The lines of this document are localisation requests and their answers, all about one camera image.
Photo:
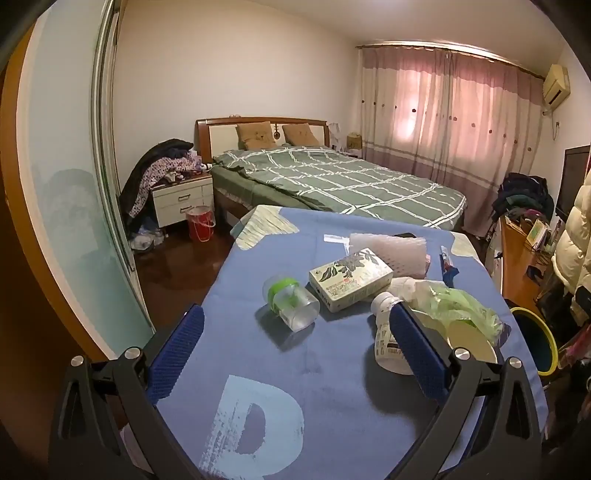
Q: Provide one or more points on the blue printed tablecloth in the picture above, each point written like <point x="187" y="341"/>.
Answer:
<point x="295" y="360"/>

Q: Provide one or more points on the white plastic bottle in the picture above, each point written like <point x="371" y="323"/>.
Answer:
<point x="383" y="332"/>

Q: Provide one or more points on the wooden bed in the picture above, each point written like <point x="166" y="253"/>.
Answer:
<point x="221" y="134"/>

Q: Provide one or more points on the yellow rimmed blue bin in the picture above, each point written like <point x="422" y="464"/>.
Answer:
<point x="535" y="341"/>

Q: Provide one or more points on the leaf printed cardboard box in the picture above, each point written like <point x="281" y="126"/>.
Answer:
<point x="351" y="279"/>

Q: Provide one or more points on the pile of dark clothes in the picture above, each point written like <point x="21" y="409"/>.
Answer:
<point x="521" y="194"/>

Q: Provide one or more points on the red bucket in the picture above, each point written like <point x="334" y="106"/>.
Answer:
<point x="201" y="226"/>

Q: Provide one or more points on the cream puffer jacket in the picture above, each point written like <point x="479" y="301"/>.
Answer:
<point x="572" y="249"/>

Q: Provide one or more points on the cream air conditioner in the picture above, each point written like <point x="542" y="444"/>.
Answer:
<point x="556" y="85"/>

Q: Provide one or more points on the brown pillow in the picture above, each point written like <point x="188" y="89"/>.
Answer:
<point x="300" y="134"/>
<point x="255" y="134"/>

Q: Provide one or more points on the pink foam wrap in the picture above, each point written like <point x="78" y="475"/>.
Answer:
<point x="401" y="254"/>

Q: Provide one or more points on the dark brown small box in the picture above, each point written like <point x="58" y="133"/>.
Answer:
<point x="407" y="235"/>

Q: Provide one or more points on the clear jar with green band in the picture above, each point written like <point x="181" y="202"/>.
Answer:
<point x="295" y="309"/>

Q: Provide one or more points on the cream paper bowl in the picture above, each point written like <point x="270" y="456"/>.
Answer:
<point x="471" y="344"/>

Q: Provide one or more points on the plastic bags on floor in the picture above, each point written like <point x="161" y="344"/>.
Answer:
<point x="145" y="237"/>

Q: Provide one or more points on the wooden desk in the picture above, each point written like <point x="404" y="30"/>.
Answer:
<point x="512" y="258"/>

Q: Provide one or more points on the white nightstand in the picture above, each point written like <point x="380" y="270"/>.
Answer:
<point x="182" y="198"/>

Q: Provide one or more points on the small tan box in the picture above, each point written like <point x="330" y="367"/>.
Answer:
<point x="353" y="141"/>

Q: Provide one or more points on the frosted glass wardrobe door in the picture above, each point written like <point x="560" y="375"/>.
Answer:
<point x="60" y="184"/>

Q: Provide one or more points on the green checked duvet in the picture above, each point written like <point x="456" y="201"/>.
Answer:
<point x="332" y="180"/>

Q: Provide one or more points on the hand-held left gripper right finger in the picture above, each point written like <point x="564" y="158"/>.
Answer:
<point x="415" y="350"/>

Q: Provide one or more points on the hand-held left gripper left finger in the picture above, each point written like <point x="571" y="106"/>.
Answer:
<point x="178" y="350"/>

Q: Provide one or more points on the green plastic bag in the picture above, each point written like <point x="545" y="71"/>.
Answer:
<point x="452" y="304"/>

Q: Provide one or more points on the black television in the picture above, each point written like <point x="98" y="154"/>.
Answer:
<point x="575" y="184"/>

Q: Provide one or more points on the white paper slip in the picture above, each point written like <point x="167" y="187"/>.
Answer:
<point x="334" y="238"/>

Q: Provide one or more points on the upright green booklet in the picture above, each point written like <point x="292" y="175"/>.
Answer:
<point x="536" y="233"/>

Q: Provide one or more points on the pile of clothes on nightstand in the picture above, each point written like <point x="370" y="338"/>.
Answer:
<point x="157" y="170"/>

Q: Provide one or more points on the pink curtain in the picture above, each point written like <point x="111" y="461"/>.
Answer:
<point x="438" y="115"/>

